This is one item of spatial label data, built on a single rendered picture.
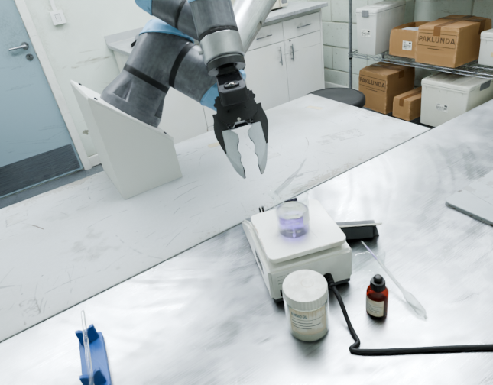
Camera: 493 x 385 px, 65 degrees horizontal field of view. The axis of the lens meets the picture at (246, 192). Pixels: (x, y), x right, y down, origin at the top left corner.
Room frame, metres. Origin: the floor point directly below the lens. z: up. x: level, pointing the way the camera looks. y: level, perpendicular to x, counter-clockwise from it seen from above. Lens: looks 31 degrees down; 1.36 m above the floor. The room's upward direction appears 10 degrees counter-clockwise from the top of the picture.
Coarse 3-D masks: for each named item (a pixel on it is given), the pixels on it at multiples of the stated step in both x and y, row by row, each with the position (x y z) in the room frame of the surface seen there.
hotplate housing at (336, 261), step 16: (256, 240) 0.49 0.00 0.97; (256, 256) 0.49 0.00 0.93; (304, 256) 0.43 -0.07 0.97; (320, 256) 0.43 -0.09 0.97; (336, 256) 0.43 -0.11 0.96; (272, 272) 0.41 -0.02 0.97; (288, 272) 0.41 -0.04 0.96; (320, 272) 0.42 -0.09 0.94; (336, 272) 0.43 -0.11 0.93; (272, 288) 0.42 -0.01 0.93
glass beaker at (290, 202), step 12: (276, 192) 0.49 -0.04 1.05; (288, 192) 0.49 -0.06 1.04; (300, 192) 0.49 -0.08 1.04; (276, 204) 0.46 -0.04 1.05; (288, 204) 0.45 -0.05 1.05; (300, 204) 0.45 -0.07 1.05; (276, 216) 0.47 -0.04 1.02; (288, 216) 0.45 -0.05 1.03; (300, 216) 0.45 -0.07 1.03; (288, 228) 0.45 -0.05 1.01; (300, 228) 0.45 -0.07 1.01; (288, 240) 0.45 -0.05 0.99; (300, 240) 0.45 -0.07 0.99
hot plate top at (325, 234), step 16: (320, 208) 0.52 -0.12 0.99; (256, 224) 0.50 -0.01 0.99; (272, 224) 0.50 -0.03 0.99; (320, 224) 0.48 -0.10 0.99; (336, 224) 0.47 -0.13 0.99; (272, 240) 0.46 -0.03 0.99; (304, 240) 0.45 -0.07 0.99; (320, 240) 0.44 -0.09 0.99; (336, 240) 0.43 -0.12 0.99; (272, 256) 0.42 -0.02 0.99; (288, 256) 0.42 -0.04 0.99
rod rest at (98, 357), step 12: (96, 336) 0.40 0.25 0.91; (84, 348) 0.38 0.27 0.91; (96, 348) 0.38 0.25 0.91; (84, 360) 0.36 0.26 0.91; (96, 360) 0.36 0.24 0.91; (84, 372) 0.35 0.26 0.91; (96, 372) 0.32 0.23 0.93; (108, 372) 0.34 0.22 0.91; (84, 384) 0.32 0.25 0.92; (96, 384) 0.32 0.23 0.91; (108, 384) 0.32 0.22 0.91
